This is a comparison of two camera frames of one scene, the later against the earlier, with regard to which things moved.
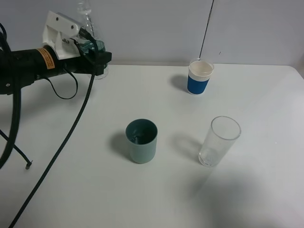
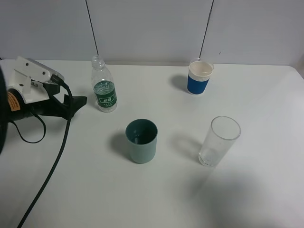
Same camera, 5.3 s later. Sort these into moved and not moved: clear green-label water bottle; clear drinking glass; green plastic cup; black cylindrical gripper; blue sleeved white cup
Moved: black cylindrical gripper; clear green-label water bottle
Not moved: clear drinking glass; blue sleeved white cup; green plastic cup
